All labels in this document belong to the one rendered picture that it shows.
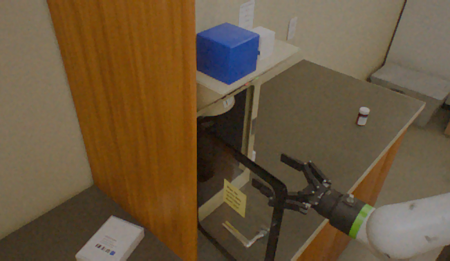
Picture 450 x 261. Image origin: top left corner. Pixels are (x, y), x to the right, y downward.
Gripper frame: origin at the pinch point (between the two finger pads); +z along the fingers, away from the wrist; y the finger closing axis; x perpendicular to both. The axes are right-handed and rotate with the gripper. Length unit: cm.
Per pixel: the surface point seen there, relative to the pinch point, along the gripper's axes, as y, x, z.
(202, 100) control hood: 17.8, -26.9, 10.4
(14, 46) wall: 35, -29, 59
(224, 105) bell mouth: 0.5, -13.8, 18.1
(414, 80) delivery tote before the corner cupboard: -267, 87, 21
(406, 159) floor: -200, 120, -8
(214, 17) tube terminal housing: 7.7, -41.8, 16.2
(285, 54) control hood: -7.6, -31.3, 5.4
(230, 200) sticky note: 19.3, -3.3, -0.8
